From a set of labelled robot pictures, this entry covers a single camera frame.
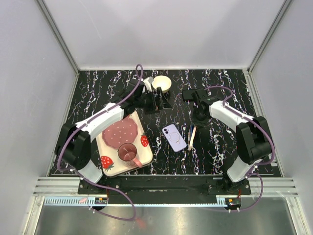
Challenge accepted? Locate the pink glass mug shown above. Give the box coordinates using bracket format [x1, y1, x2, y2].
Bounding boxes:
[117, 143, 143, 168]

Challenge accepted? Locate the cream bowl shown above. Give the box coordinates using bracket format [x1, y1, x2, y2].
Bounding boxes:
[152, 75, 172, 94]

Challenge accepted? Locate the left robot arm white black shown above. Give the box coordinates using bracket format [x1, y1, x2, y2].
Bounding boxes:
[54, 79, 171, 194]

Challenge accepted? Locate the black phone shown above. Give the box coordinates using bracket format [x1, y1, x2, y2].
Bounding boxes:
[182, 89, 195, 102]

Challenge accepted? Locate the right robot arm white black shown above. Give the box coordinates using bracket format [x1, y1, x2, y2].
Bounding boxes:
[191, 89, 275, 194]

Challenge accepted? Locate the pink dotted plate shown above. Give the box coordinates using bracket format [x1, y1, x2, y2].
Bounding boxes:
[102, 117, 138, 149]

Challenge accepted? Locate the strawberry pattern tray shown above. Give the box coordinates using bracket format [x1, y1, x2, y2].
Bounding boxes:
[96, 112, 153, 177]

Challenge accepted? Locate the pink phone case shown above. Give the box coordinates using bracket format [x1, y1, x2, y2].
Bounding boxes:
[188, 124, 197, 151]

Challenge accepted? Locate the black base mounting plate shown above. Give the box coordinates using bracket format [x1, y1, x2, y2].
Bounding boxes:
[78, 175, 251, 204]

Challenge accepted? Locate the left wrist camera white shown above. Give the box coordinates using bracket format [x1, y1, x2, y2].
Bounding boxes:
[142, 76, 154, 93]

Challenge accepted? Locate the lilac cased phone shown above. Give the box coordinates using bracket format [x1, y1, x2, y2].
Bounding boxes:
[162, 124, 187, 152]

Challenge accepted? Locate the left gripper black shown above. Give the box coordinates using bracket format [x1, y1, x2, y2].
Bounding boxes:
[134, 88, 172, 115]

